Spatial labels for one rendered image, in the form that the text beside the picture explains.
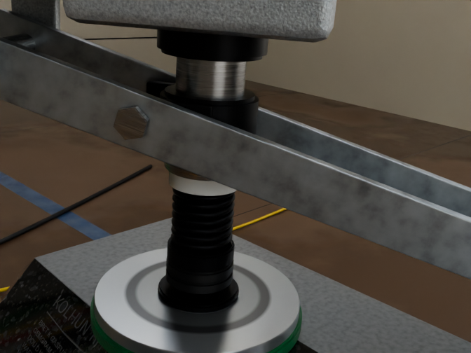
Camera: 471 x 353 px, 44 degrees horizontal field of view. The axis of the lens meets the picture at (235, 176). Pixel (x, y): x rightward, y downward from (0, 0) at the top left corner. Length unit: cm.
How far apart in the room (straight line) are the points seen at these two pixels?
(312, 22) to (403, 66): 546
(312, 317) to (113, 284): 21
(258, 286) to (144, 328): 14
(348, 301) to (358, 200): 21
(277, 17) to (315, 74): 600
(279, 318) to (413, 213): 17
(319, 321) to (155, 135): 28
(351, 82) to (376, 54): 39
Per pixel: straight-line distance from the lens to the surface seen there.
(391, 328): 66
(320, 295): 70
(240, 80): 53
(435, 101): 575
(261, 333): 57
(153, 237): 80
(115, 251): 76
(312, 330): 63
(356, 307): 69
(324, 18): 43
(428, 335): 67
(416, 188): 63
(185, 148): 50
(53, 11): 66
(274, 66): 677
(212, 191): 54
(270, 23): 43
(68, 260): 75
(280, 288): 64
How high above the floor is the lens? 116
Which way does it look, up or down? 19 degrees down
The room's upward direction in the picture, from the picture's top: 4 degrees clockwise
